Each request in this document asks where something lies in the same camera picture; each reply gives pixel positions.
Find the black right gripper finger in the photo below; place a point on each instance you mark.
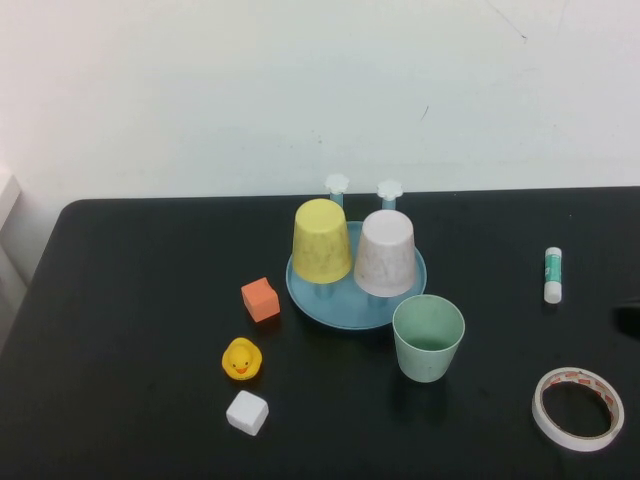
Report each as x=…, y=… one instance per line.
x=631, y=315

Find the yellow speckled cup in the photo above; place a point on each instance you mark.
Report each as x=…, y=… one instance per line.
x=320, y=245

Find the pale green cup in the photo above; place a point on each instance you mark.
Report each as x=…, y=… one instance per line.
x=425, y=350

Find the pink speckled cup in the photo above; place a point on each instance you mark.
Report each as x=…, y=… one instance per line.
x=385, y=255

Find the orange foam cube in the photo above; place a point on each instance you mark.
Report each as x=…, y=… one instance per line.
x=260, y=300

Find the blue cup stand with pegs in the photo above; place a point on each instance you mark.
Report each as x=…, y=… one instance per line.
x=345, y=310

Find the white tape roll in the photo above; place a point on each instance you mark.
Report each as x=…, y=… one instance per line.
x=540, y=410

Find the yellow rubber duck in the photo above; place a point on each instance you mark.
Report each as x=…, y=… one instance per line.
x=242, y=357

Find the green white glue stick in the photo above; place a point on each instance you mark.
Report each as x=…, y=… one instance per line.
x=553, y=275

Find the white foam cube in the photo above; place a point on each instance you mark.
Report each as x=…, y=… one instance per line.
x=247, y=412

